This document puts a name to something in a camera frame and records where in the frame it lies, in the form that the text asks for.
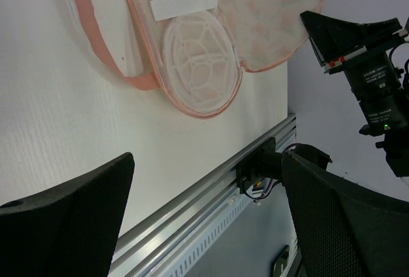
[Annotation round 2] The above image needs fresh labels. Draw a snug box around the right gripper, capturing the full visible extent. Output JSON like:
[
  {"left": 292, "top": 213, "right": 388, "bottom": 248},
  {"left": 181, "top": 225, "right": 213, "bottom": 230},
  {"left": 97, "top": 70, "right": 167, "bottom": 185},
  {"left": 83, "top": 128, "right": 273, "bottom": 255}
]
[{"left": 300, "top": 11, "right": 408, "bottom": 98}]

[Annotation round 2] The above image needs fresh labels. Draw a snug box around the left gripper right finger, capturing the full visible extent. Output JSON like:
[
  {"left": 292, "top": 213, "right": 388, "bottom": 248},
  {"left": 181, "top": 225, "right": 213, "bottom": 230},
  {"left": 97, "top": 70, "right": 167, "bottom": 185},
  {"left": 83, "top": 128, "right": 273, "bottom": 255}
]
[{"left": 282, "top": 152, "right": 408, "bottom": 276}]

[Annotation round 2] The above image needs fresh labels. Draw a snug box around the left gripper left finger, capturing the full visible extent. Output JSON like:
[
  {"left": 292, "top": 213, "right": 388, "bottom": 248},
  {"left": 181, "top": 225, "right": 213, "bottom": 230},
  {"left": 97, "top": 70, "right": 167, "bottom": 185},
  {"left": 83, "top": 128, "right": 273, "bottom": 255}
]
[{"left": 1, "top": 152, "right": 134, "bottom": 276}]

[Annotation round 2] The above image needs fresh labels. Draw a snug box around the floral mesh laundry bag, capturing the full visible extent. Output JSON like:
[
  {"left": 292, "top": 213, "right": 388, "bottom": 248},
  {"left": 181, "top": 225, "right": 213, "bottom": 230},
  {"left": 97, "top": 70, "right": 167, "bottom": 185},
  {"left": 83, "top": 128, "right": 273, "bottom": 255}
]
[{"left": 63, "top": 0, "right": 324, "bottom": 119}]

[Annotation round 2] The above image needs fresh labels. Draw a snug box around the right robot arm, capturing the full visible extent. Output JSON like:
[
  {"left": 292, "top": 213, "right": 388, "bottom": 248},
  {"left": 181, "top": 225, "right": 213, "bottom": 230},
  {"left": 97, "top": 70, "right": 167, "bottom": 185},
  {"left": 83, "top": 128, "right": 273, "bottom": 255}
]
[{"left": 300, "top": 11, "right": 408, "bottom": 178}]

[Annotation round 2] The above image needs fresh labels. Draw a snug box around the aluminium mounting rail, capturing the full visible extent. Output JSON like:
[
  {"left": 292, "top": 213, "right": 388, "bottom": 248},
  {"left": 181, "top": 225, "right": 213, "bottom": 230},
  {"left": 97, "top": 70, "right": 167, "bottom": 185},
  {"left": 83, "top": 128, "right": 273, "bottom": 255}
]
[{"left": 109, "top": 113, "right": 297, "bottom": 276}]

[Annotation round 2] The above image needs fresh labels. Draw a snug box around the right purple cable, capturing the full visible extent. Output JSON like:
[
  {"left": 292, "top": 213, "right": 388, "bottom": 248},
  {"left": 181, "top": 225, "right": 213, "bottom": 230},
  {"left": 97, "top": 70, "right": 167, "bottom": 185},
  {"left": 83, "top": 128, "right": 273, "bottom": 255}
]
[{"left": 252, "top": 179, "right": 279, "bottom": 206}]

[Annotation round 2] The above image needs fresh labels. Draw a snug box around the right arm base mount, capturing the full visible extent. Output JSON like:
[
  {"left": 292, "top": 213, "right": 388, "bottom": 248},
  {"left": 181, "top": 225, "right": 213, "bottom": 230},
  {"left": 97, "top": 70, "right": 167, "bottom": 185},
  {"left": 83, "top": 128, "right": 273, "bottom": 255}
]
[{"left": 235, "top": 137, "right": 282, "bottom": 202}]

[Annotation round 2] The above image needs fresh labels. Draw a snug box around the white slotted cable duct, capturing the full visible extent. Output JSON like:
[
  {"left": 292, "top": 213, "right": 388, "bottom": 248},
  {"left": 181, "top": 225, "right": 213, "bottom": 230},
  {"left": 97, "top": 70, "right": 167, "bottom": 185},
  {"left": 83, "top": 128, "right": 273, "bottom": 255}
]
[{"left": 166, "top": 193, "right": 288, "bottom": 277}]

